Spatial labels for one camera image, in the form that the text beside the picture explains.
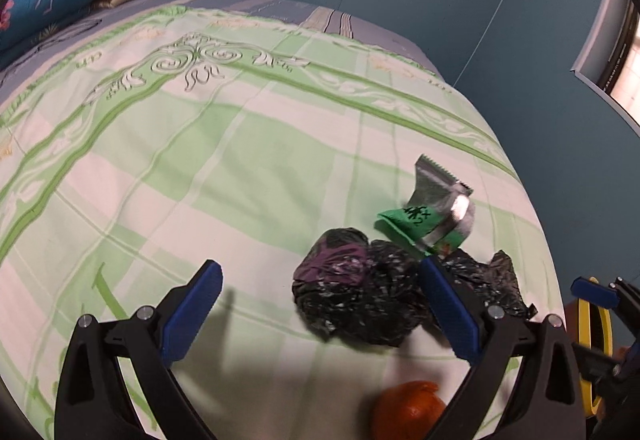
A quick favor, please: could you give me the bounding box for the yellow trash bin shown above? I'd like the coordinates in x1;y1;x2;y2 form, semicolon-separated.
567;276;615;417

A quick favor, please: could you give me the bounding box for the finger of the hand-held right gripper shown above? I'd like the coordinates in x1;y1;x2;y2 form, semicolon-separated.
572;344;623;383
571;277;640;321

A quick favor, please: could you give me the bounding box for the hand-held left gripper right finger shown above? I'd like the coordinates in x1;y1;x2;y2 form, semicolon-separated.
419;255;588;440

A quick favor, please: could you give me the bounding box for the black plastic bag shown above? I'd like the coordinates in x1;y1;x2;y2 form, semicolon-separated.
292;227;538;348

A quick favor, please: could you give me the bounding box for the blue floral pillow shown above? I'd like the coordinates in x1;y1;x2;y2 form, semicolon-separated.
0;0;108;71

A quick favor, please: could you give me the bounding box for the silver green snack wrapper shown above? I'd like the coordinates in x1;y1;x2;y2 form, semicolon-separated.
375;152;476;256

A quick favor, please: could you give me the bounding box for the bed with striped sheet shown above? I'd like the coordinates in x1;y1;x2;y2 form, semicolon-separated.
0;0;566;440

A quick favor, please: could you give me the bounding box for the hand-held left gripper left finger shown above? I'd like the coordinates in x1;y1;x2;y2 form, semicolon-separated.
54;259;224;440

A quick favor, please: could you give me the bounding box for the orange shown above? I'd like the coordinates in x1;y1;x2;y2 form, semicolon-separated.
371;380;447;440

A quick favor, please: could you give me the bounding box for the green patterned blanket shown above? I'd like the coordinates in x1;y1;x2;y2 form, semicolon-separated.
0;5;563;440

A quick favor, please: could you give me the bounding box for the window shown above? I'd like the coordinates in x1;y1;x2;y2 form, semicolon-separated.
571;0;640;126

